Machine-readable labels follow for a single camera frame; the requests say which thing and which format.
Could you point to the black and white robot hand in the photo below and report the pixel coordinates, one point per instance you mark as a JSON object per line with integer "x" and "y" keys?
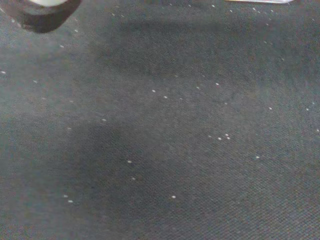
{"x": 45, "y": 17}

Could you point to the black bench cloth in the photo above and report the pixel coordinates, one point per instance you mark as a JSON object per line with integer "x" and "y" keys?
{"x": 160, "y": 137}

